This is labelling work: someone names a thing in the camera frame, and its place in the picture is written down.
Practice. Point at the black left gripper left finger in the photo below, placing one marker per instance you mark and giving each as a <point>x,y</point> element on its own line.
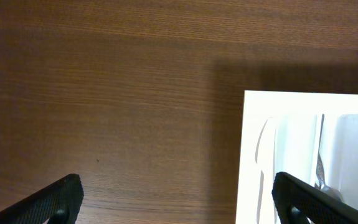
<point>58,202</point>

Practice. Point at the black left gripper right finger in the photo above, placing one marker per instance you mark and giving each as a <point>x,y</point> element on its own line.
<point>297,202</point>

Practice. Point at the pink plastic knife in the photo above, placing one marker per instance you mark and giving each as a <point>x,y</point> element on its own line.
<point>264,157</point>

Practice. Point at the white plastic cutlery tray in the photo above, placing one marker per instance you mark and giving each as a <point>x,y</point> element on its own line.
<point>307,124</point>

